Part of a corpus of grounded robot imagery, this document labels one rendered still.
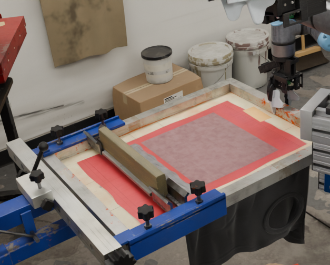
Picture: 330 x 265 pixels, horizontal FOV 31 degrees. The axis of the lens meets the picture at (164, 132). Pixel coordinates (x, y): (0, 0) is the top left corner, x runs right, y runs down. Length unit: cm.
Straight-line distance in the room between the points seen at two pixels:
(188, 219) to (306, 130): 38
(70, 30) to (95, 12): 19
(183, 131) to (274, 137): 31
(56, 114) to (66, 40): 52
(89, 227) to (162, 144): 54
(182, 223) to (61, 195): 34
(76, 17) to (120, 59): 48
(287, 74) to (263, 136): 21
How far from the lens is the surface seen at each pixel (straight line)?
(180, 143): 196
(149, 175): 165
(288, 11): 102
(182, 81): 392
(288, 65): 195
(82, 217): 156
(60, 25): 370
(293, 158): 179
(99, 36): 382
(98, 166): 190
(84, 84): 396
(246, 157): 186
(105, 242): 146
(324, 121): 156
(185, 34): 426
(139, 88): 389
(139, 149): 194
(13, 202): 168
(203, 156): 187
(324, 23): 119
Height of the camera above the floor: 196
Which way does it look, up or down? 30 degrees down
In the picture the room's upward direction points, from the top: 7 degrees counter-clockwise
